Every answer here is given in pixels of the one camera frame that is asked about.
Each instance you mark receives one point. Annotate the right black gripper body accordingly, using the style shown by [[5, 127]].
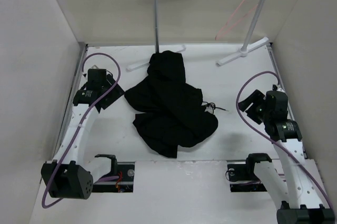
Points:
[[266, 114]]

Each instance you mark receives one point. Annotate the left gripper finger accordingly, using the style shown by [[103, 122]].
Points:
[[117, 91], [105, 102]]

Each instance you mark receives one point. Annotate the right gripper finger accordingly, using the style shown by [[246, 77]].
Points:
[[255, 114], [257, 97]]

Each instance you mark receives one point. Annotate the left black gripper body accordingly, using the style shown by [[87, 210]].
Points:
[[106, 86]]

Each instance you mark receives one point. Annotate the black trousers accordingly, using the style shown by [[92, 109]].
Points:
[[170, 112]]

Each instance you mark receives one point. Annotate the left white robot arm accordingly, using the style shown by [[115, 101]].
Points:
[[68, 175]]

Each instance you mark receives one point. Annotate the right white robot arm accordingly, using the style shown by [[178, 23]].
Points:
[[297, 195]]

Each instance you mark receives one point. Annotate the white and metal clothes rack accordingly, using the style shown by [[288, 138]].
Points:
[[247, 47]]

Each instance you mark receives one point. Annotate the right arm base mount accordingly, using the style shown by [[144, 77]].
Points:
[[241, 181]]

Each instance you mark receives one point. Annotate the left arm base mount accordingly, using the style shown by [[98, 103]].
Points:
[[120, 180]]

